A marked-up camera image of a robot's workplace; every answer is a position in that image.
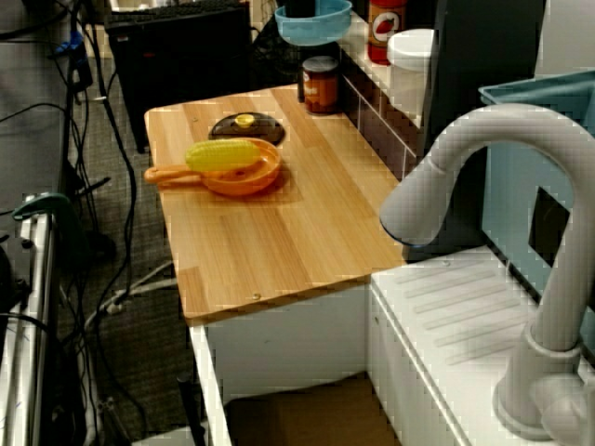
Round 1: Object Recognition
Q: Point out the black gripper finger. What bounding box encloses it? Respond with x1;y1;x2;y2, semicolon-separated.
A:
284;0;317;18

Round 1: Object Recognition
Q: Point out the light blue bowl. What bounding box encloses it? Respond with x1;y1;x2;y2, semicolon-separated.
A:
273;0;353;46

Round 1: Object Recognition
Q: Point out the brown lid with yellow knob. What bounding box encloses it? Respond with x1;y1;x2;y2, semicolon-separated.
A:
207;111;286;145

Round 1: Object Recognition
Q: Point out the yellow toy corn cob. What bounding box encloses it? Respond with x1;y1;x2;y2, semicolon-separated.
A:
184;138;262;172

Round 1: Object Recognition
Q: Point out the orange toy frying pan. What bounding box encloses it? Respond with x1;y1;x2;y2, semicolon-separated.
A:
143;137;284;197

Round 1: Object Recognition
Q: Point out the orange beans can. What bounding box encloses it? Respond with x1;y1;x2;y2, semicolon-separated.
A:
301;55;340;115

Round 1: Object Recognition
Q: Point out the red chili sauce bottle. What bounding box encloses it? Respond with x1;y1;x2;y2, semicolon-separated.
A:
367;0;408;66

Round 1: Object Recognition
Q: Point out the white plastic cup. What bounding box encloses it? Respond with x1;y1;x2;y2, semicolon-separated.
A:
386;28;436;126

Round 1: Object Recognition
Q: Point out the black box cabinet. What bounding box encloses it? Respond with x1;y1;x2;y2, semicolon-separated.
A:
104;0;252;154

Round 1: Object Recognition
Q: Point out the grey toy faucet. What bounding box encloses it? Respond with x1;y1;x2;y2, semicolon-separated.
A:
378;102;595;441

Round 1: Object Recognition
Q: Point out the teal plastic bin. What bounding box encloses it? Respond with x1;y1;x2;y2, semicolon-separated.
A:
478;69;595;321

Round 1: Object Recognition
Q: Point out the white kitchen cabinet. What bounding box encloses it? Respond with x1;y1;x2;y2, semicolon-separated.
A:
188;282;373;446

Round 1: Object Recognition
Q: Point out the white toy sink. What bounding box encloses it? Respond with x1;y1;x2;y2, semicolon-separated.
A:
188;245;595;446

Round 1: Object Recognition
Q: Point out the short dark shelf post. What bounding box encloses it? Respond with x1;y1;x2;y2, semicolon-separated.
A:
296;58;308;104

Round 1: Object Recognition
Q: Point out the tall dark cabinet post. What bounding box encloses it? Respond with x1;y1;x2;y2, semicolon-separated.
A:
416;0;548;261

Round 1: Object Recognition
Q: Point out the long black floor cable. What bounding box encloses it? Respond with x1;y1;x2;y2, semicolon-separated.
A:
95;22;139;298

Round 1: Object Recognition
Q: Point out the white floor cable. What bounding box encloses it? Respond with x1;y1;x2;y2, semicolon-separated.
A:
84;259;177;329

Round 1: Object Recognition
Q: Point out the aluminium frame rail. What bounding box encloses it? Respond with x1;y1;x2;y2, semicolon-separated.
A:
0;211;60;446

